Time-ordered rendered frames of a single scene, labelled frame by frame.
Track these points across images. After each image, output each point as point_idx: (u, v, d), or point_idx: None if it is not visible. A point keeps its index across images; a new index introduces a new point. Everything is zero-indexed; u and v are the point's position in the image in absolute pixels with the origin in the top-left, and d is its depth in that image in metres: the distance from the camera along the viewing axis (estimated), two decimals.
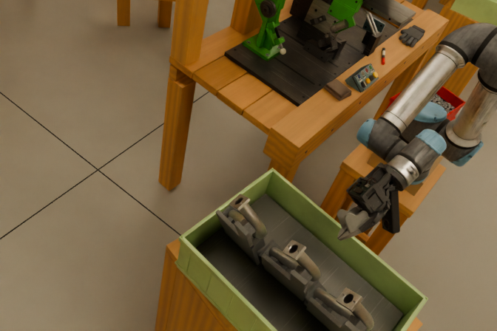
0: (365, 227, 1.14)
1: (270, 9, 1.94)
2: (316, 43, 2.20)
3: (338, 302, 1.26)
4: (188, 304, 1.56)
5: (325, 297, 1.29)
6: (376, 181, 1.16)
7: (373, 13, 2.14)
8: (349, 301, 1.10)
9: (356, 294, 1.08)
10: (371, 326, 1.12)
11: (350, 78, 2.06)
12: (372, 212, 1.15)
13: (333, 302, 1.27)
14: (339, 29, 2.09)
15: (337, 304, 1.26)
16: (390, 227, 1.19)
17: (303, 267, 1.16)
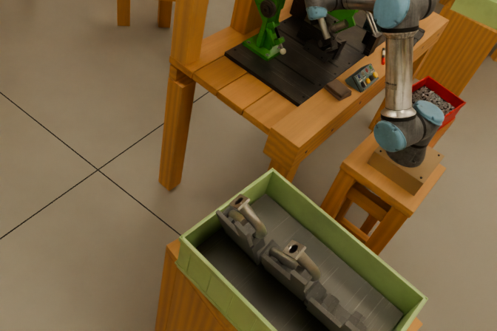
0: None
1: (270, 9, 1.94)
2: (316, 43, 2.20)
3: (322, 18, 2.11)
4: (188, 304, 1.56)
5: (327, 27, 2.12)
6: None
7: (373, 13, 2.14)
8: None
9: None
10: None
11: (350, 78, 2.06)
12: None
13: (325, 21, 2.11)
14: (339, 29, 2.09)
15: (323, 18, 2.11)
16: None
17: (303, 267, 1.16)
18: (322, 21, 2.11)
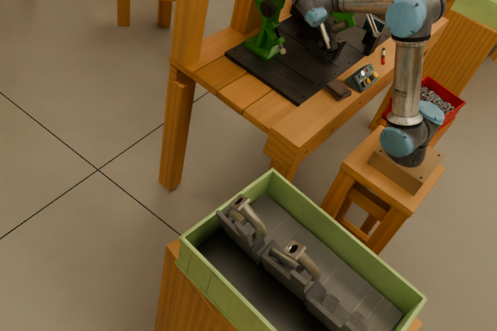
0: None
1: (270, 9, 1.94)
2: (316, 43, 2.20)
3: (324, 29, 2.13)
4: (188, 304, 1.56)
5: (329, 38, 2.14)
6: None
7: (373, 13, 2.14)
8: None
9: None
10: None
11: (350, 78, 2.06)
12: None
13: (326, 31, 2.13)
14: (339, 29, 2.09)
15: (325, 28, 2.13)
16: None
17: (303, 267, 1.16)
18: (323, 31, 2.13)
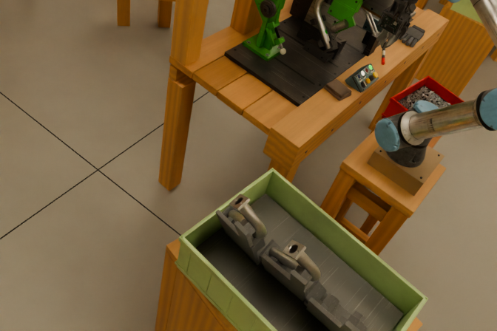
0: (399, 37, 1.57)
1: (270, 9, 1.94)
2: (316, 43, 2.20)
3: (324, 29, 2.13)
4: (188, 304, 1.56)
5: (329, 38, 2.14)
6: (399, 14, 1.48)
7: (373, 13, 2.14)
8: None
9: None
10: None
11: (350, 78, 2.06)
12: (401, 26, 1.54)
13: None
14: (339, 29, 2.09)
15: (325, 28, 2.13)
16: (410, 12, 1.58)
17: (303, 267, 1.16)
18: (323, 31, 2.13)
